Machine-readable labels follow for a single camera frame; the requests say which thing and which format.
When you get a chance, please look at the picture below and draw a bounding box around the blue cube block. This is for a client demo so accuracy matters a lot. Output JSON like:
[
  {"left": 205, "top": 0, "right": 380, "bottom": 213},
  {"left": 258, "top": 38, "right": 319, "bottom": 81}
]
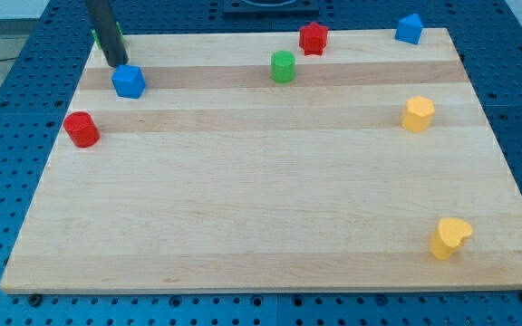
[{"left": 111, "top": 64, "right": 146, "bottom": 99}]

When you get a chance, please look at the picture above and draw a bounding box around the wooden board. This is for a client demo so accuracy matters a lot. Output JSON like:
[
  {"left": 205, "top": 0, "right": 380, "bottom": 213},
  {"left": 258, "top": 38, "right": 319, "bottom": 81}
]
[{"left": 0, "top": 28, "right": 522, "bottom": 294}]

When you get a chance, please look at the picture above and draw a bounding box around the green cylinder block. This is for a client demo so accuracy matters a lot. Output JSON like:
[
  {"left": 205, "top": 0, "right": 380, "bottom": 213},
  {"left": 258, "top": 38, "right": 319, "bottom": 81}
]
[{"left": 271, "top": 51, "right": 295, "bottom": 83}]

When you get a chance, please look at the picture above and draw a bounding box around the red star block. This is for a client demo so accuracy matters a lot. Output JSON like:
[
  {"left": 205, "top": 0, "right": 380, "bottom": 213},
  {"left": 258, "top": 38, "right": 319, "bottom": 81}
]
[{"left": 298, "top": 22, "right": 329, "bottom": 56}]

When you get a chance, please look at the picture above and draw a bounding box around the yellow hexagon block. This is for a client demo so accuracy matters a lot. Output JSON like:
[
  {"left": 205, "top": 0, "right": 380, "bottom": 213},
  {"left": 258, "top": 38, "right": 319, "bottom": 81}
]
[{"left": 401, "top": 96, "right": 435, "bottom": 132}]

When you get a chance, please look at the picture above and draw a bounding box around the red cylinder block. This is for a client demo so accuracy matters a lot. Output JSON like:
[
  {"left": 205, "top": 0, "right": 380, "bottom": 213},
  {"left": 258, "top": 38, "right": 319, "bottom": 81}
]
[{"left": 63, "top": 111, "right": 100, "bottom": 148}]

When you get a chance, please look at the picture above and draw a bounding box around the blue pentagon block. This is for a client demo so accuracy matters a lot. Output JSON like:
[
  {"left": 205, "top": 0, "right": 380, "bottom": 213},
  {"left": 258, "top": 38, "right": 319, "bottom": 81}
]
[{"left": 394, "top": 14, "right": 424, "bottom": 44}]

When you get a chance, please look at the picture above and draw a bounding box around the yellow heart block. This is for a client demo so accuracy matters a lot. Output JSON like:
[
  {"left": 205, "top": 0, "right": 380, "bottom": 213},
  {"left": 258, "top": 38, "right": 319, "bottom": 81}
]
[{"left": 429, "top": 217, "right": 473, "bottom": 261}]

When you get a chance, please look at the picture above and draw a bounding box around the green block behind rod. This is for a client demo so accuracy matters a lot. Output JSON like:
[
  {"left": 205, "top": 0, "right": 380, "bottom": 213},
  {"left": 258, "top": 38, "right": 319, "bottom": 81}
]
[{"left": 92, "top": 21, "right": 126, "bottom": 50}]

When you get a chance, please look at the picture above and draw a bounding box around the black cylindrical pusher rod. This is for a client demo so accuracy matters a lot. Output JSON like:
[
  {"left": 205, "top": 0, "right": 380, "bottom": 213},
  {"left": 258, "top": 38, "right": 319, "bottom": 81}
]
[{"left": 84, "top": 0, "right": 129, "bottom": 68}]

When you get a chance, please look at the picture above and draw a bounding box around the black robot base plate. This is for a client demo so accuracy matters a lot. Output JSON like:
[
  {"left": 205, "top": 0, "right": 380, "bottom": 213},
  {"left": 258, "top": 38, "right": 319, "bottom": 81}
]
[{"left": 222, "top": 0, "right": 320, "bottom": 15}]

